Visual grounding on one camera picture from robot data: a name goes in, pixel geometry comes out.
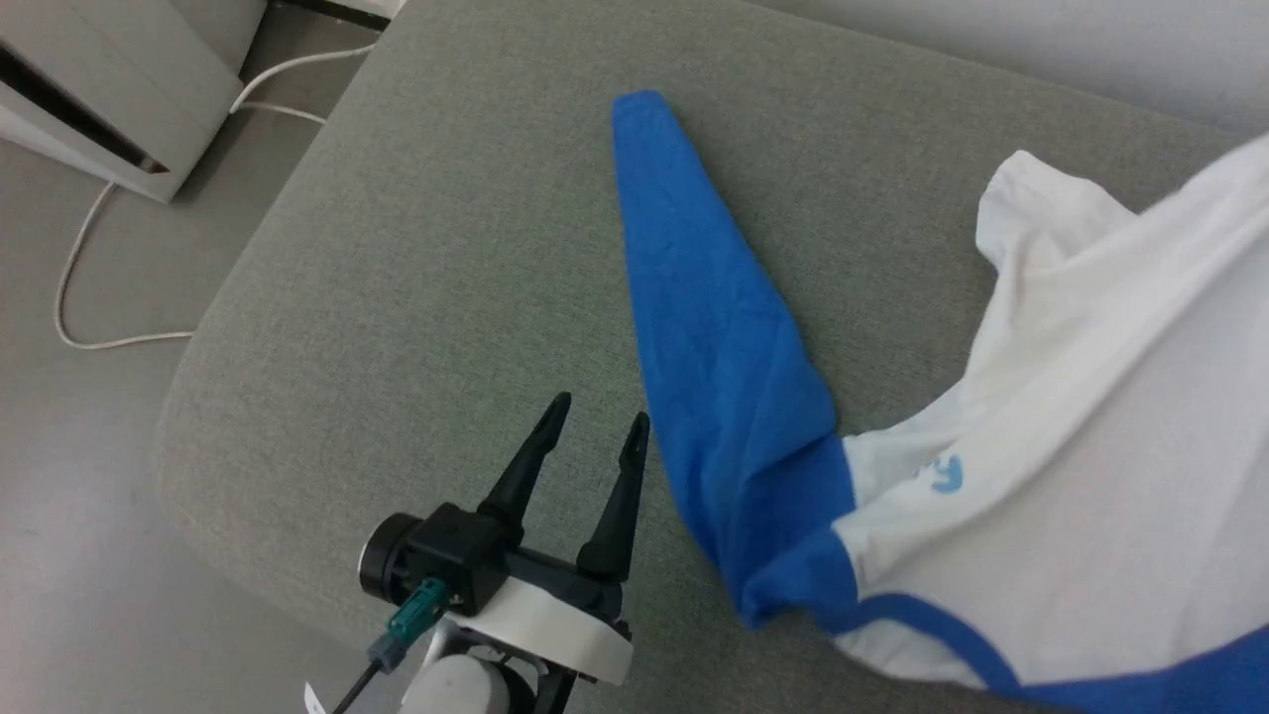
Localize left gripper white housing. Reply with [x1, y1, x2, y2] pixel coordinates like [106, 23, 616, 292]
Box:
[358, 392, 652, 687]

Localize white shirt with blue trim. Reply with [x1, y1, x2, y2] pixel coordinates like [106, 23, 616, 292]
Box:
[610, 89, 1269, 714]

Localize white box appliance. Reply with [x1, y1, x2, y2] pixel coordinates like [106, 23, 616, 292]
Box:
[0, 0, 269, 205]

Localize left cable with teal connector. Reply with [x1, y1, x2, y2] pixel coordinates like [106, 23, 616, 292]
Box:
[330, 578, 450, 714]

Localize white power cable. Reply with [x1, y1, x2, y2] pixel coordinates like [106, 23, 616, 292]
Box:
[230, 42, 383, 112]
[55, 181, 196, 351]
[238, 99, 328, 126]

